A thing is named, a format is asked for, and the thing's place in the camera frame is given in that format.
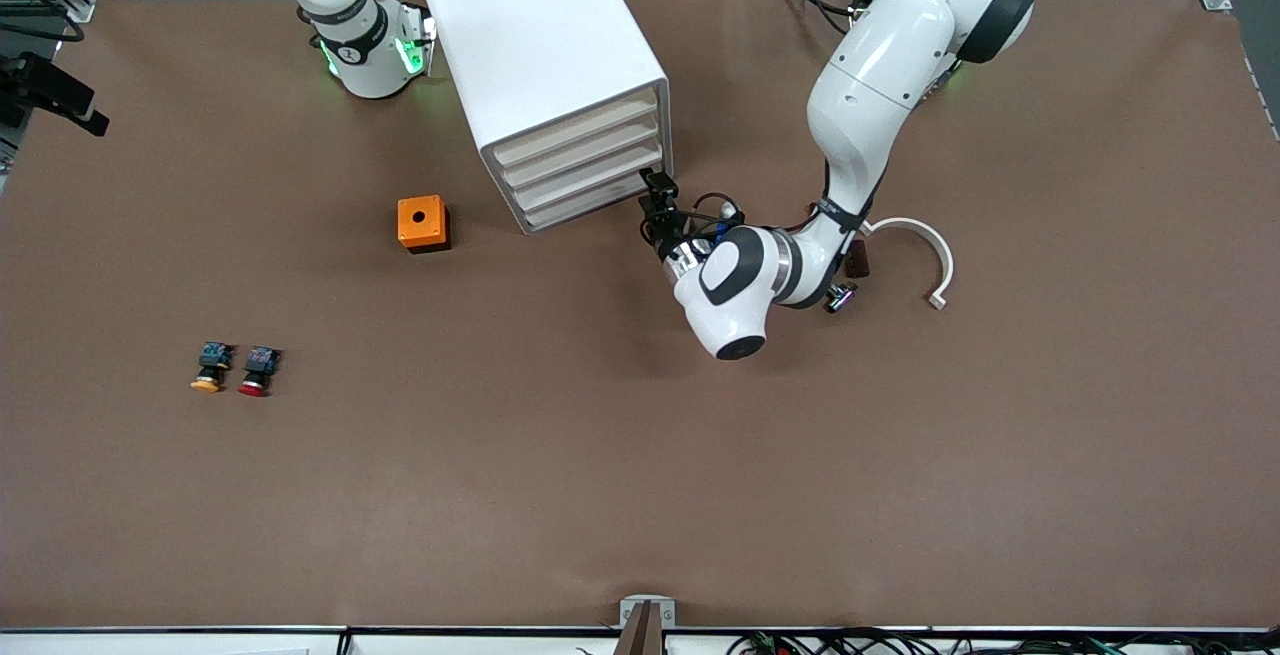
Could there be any yellow push button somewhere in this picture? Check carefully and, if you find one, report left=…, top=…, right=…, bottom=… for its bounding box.
left=190, top=341, right=236, bottom=394

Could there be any black cable bundle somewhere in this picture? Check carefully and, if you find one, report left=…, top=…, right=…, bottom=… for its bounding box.
left=728, top=629, right=1280, bottom=655

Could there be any brown upright post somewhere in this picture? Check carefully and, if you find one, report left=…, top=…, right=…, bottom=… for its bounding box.
left=615, top=601, right=666, bottom=655

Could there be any black arm base cable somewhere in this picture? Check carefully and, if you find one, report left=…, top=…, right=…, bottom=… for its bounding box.
left=770, top=0, right=861, bottom=36

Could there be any white curved bracket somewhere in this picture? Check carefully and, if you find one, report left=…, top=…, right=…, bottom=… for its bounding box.
left=862, top=217, right=955, bottom=311

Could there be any white table edge rail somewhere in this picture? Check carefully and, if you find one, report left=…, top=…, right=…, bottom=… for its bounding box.
left=0, top=626, right=1280, bottom=655

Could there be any grey metal table bracket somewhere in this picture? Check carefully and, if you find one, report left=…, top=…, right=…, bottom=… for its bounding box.
left=620, top=595, right=676, bottom=629

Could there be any brown table mat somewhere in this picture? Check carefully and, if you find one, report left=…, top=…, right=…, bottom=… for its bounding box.
left=0, top=0, right=1280, bottom=631

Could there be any orange box with hole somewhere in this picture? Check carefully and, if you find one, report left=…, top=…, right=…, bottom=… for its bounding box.
left=397, top=195, right=451, bottom=254

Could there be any red push button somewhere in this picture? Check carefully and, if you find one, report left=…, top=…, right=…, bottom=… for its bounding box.
left=238, top=345, right=284, bottom=398

